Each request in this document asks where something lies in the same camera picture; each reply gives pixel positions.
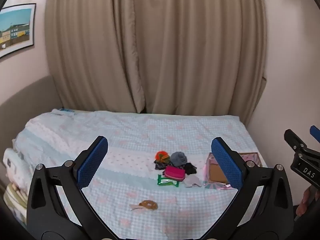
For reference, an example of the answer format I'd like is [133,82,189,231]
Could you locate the cardboard box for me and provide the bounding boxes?
[203,152,263,190]

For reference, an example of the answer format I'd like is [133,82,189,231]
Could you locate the white folded blanket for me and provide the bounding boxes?
[2,147,33,190]

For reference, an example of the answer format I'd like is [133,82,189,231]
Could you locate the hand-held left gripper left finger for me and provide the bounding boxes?
[26,135,118,239]

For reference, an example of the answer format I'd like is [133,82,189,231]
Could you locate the beige curtain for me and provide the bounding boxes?
[132,0,268,127]
[44,0,147,114]

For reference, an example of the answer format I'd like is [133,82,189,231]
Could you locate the light blue checkered quilt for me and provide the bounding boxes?
[12,109,269,239]

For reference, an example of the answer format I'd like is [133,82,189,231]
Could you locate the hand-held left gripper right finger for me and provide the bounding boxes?
[204,137,294,239]

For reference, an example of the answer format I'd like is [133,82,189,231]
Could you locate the orange knitted ball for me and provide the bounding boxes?
[154,151,171,163]

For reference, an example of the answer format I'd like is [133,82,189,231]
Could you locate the framed wall poster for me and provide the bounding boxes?
[0,3,37,59]

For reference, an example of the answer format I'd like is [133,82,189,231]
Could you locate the light grey sock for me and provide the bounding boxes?
[183,175,202,188]

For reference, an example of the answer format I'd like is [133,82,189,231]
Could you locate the grey cloth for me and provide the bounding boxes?
[170,151,188,167]

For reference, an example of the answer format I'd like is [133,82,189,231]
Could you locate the person's right hand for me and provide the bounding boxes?
[296,189,312,217]

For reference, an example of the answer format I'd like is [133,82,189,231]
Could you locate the green packet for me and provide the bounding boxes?
[157,174,180,188]

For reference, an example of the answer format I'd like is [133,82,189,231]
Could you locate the pale green patterned bedding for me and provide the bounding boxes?
[4,182,28,227]

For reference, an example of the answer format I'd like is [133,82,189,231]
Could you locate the black patterned cloth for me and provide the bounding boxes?
[154,160,170,171]

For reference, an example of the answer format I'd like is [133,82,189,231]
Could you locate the pink pouch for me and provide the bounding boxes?
[164,165,186,182]

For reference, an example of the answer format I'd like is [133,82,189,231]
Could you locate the brown ring-shaped item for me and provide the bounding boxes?
[129,200,158,211]

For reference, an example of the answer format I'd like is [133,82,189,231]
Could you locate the black sock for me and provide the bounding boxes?
[184,162,197,175]

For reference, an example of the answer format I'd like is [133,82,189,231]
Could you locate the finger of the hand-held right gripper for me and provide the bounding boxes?
[310,126,320,143]
[284,129,307,153]

